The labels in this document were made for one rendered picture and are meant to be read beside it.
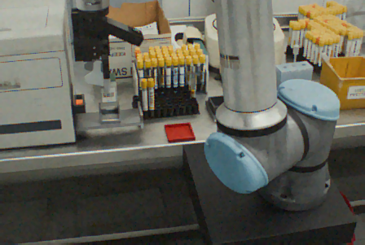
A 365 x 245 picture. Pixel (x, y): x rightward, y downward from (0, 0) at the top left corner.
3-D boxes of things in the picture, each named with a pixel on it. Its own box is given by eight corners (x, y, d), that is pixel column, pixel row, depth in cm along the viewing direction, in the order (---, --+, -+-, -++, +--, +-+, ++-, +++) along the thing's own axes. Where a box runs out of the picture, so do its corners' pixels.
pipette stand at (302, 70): (279, 105, 141) (283, 74, 136) (269, 94, 147) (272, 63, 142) (310, 100, 144) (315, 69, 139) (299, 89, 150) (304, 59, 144)
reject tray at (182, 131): (168, 142, 126) (168, 139, 126) (164, 127, 132) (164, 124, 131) (195, 139, 127) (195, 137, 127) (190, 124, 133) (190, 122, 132)
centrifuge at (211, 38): (208, 83, 152) (209, 45, 145) (202, 41, 177) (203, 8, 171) (288, 83, 153) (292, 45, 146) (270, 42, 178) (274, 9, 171)
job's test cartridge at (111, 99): (101, 107, 123) (99, 84, 120) (100, 97, 127) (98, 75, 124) (117, 105, 124) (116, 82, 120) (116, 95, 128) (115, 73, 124)
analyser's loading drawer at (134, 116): (61, 136, 124) (59, 118, 121) (61, 121, 130) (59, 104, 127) (143, 129, 128) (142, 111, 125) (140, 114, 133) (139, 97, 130)
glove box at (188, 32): (173, 77, 154) (173, 49, 149) (162, 45, 174) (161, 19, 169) (213, 75, 156) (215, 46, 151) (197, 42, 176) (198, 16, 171)
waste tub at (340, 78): (334, 111, 139) (340, 79, 134) (317, 87, 151) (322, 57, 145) (377, 107, 141) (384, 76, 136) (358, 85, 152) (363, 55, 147)
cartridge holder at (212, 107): (213, 122, 134) (214, 111, 132) (204, 105, 141) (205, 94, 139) (233, 120, 135) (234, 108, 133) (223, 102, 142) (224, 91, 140)
